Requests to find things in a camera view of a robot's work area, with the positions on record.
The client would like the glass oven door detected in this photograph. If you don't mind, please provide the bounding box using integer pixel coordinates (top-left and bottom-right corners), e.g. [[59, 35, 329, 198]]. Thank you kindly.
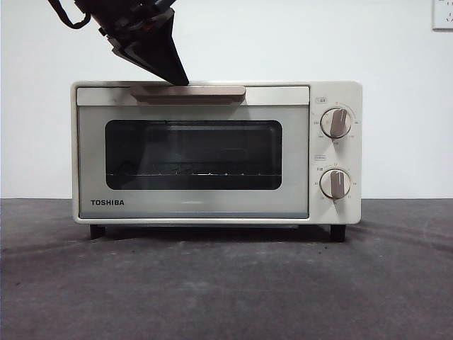
[[76, 84, 311, 220]]

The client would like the cream Toshiba toaster oven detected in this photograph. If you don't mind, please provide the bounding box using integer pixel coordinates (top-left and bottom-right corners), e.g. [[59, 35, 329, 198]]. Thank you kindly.
[[69, 79, 363, 244]]

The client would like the cream beige temperature knob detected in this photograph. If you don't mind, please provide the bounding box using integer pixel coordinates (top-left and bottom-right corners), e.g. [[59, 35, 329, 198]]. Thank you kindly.
[[320, 108, 353, 140]]

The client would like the cream beige timer knob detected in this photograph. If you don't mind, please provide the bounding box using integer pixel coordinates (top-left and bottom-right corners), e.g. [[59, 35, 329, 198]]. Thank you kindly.
[[319, 169, 352, 201]]

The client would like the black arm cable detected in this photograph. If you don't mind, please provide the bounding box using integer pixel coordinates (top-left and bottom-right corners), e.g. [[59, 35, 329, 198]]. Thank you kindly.
[[47, 0, 93, 30]]

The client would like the metal wire oven rack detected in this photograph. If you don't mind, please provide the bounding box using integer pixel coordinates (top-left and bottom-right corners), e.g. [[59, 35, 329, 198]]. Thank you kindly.
[[108, 162, 281, 178]]

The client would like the white wall socket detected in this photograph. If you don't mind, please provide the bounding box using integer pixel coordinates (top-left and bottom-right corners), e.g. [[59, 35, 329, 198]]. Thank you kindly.
[[432, 0, 453, 31]]

